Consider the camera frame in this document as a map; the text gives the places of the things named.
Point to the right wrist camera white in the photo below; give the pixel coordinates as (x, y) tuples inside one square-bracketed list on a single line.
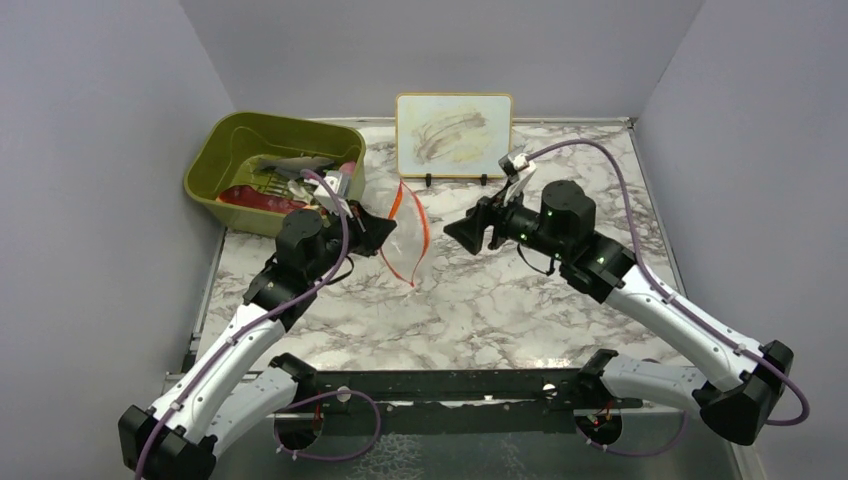
[(518, 169)]

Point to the clear zip bag orange zipper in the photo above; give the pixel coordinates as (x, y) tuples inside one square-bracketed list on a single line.
[(406, 251)]

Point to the framed painting on stand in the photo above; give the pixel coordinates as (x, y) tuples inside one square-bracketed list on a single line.
[(460, 135)]

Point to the grey toy fish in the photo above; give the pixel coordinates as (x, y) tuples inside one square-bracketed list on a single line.
[(291, 167)]

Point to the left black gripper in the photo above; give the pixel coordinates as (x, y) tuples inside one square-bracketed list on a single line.
[(371, 231)]

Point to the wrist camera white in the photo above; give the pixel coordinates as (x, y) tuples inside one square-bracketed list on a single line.
[(518, 169), (332, 192)]

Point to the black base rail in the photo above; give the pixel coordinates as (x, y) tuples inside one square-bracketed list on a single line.
[(435, 402)]

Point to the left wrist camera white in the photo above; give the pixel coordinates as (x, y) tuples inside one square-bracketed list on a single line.
[(332, 192)]

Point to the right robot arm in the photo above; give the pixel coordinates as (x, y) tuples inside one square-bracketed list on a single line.
[(733, 382)]

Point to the pink purple toy onion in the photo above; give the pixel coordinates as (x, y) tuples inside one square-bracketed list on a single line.
[(347, 170)]

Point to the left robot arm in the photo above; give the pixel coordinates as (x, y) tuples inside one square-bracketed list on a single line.
[(184, 432)]

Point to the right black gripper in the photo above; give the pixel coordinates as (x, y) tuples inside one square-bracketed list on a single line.
[(469, 231)]

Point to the white toy mushroom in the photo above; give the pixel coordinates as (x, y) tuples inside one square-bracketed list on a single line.
[(300, 192)]

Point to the olive green plastic bin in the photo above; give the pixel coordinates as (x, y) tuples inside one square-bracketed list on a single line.
[(236, 153)]

